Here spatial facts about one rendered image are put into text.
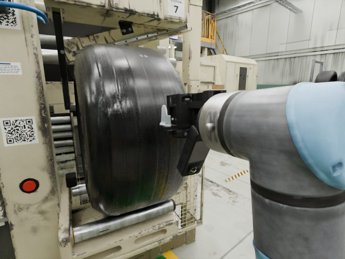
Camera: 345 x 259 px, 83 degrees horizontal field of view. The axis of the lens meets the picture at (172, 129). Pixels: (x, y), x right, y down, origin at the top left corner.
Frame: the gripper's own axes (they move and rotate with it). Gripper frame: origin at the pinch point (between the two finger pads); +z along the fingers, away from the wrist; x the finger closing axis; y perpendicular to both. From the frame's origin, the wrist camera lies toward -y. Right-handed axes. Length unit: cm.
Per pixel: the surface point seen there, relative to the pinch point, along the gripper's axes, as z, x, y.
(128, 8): 42, -6, 47
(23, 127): 20.8, 32.1, 1.5
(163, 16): 42, -22, 46
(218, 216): 107, -106, -112
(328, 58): 432, -1024, 177
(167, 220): 16.8, -6.4, -35.7
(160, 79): 5.0, -1.7, 12.1
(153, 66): 7.7, -0.9, 16.1
